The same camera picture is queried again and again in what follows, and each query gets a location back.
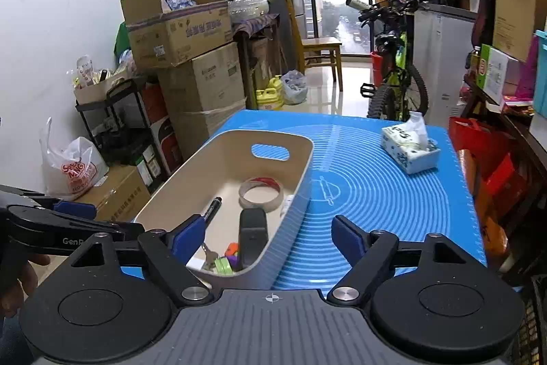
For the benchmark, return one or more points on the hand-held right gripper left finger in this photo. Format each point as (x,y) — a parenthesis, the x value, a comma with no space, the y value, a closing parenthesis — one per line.
(188,236)

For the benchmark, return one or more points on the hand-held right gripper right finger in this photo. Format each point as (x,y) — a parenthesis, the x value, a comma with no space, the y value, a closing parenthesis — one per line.
(346,236)

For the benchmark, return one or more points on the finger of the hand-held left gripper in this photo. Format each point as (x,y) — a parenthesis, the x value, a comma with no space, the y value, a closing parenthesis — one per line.
(72,209)

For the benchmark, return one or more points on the metal keys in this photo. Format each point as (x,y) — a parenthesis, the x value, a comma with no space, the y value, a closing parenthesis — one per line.
(208,258)

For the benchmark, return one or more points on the black marker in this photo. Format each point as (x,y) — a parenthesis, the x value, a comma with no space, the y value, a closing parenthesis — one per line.
(212,209)

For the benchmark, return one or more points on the small green item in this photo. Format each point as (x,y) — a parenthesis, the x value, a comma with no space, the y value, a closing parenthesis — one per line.
(223,266)

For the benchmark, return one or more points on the purple orange toy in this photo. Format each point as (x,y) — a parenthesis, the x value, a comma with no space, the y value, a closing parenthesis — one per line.
(232,254)

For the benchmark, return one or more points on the beige plastic bin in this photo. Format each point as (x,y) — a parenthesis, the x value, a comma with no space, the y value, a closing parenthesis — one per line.
(192,177)

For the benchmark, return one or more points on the black case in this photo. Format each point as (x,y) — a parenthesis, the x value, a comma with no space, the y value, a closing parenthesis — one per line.
(252,236)

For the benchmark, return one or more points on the white pill bottle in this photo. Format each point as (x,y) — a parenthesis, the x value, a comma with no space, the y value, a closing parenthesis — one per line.
(287,204)

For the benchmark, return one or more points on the masking tape roll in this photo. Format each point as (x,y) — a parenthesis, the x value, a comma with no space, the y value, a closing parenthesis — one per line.
(260,207)

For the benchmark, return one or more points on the person's left hand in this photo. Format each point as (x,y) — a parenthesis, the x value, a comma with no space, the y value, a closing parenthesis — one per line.
(32,279)

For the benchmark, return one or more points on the small white box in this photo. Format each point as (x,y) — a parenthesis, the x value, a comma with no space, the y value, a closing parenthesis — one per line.
(195,264)

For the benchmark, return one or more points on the white red plastic bag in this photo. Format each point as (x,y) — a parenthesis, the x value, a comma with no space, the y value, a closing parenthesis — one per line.
(72,170)

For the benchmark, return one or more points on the blue silicone mat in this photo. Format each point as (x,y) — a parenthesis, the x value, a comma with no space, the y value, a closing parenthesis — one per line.
(384,211)

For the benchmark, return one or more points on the low cardboard box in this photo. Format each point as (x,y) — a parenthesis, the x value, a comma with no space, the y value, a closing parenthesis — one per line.
(119,194)

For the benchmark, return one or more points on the black metal rack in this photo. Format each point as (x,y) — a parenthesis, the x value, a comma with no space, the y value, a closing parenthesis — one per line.
(124,134)

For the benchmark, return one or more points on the red white appliance box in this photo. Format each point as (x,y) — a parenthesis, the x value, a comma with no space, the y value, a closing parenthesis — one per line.
(169,145)

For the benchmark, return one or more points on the tissue box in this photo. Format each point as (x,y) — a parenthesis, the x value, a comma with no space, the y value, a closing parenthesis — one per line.
(410,155)

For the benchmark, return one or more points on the large taped cardboard box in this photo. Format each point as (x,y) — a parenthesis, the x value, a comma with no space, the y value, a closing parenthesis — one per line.
(209,100)

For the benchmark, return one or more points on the grey plastic bag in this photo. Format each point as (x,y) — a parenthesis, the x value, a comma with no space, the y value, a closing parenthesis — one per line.
(295,89)

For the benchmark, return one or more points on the yellow jug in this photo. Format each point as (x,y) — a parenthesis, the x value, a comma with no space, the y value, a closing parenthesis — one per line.
(268,100)
(277,83)

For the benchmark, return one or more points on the red bucket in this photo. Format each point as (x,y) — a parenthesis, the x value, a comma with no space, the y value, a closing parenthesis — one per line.
(377,70)

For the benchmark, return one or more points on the green black bicycle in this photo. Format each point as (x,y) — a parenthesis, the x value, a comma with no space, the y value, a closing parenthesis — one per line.
(397,70)

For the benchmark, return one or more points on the wooden chair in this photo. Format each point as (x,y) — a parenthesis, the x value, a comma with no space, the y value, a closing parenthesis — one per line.
(320,46)

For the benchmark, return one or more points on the white cabinet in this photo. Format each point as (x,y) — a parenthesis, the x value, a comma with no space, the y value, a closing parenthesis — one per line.
(444,61)

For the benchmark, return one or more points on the open cardboard box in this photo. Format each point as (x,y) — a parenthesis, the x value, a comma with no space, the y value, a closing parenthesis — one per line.
(179,35)

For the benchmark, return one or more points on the dark wooden table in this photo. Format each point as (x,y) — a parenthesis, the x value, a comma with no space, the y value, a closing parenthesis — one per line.
(256,27)

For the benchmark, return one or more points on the green white box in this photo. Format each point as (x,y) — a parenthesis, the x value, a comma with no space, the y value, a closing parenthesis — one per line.
(498,72)

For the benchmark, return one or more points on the clear plastic containers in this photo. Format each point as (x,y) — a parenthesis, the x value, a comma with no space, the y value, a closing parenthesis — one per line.
(248,6)

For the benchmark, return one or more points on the teal box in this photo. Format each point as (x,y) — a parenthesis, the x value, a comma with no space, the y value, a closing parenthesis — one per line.
(542,74)

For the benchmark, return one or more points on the brown cardboard sheet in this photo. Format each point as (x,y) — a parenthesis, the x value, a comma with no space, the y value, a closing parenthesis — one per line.
(513,10)

